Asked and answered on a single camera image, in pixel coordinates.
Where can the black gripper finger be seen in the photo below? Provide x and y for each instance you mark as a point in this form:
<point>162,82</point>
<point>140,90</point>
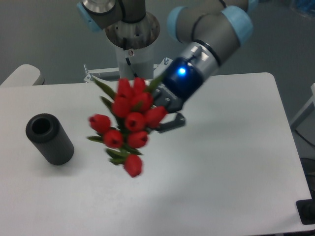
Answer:
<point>178,122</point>

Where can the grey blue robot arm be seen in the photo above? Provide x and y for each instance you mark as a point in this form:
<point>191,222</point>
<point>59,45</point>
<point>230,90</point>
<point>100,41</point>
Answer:
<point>212,31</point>

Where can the white chair armrest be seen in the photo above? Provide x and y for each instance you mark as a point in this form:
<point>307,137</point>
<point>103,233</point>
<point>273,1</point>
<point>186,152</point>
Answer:
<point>24,75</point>

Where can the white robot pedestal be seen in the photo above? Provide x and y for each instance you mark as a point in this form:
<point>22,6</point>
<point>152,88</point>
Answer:
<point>134,45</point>

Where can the black corner device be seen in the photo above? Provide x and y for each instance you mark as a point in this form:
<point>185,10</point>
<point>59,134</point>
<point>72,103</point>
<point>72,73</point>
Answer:
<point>306,210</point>

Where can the red tulip bouquet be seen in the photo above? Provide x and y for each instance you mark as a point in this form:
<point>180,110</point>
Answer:
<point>132,106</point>

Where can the dark grey ribbed vase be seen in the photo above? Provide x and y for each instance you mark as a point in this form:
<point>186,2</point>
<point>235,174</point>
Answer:
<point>49,137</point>

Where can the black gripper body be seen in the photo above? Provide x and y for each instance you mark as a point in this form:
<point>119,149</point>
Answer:
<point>180,81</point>

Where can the white furniture at right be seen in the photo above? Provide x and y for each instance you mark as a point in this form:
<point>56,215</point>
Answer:
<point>305,111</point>

